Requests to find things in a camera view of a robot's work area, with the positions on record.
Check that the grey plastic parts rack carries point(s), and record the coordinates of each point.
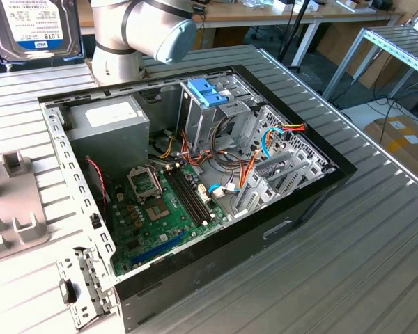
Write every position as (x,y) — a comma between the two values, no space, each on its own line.
(17,191)

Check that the aluminium slat table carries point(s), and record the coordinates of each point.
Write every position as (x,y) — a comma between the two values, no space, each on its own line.
(397,41)

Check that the black RAM slot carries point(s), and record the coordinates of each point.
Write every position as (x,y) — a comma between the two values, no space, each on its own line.
(196,193)
(192,195)
(183,198)
(187,197)

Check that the hard disk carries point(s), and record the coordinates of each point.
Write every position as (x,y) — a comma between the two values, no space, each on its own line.
(35,28)

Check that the black tripod stand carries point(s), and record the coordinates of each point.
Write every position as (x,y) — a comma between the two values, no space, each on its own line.
(288,41)

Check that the black open PC case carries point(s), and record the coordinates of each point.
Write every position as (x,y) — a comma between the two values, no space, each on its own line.
(230,250)

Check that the green motherboard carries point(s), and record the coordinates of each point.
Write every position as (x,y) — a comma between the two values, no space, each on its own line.
(181,226)

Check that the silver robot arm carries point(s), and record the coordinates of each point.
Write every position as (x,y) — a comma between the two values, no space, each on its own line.
(143,31)

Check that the grey metal drive cage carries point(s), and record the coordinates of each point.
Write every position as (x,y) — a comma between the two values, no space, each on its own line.
(202,125)

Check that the black plastic case latch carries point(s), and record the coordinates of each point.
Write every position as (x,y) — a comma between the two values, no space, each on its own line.
(67,291)

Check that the cardboard box yellow tape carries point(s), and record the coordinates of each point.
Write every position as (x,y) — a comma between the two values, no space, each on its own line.
(397,139)

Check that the CPU socket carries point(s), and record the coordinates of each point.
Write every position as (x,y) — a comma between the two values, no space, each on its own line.
(156,211)

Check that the white board power connector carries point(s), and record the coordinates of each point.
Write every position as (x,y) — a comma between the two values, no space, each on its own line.
(203,194)

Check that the grey power supply unit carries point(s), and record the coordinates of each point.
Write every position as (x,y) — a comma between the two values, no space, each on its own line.
(111,142)

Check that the blue expansion slot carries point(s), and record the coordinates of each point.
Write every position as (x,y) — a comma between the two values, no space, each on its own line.
(158,248)

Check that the blue plastic drive latch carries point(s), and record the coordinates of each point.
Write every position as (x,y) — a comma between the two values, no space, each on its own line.
(203,92)

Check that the grey metal disk bay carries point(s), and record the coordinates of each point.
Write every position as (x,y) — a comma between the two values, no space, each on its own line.
(292,181)

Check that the wooden desk white frame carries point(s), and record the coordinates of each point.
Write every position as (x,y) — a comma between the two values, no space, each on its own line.
(264,14)
(87,17)

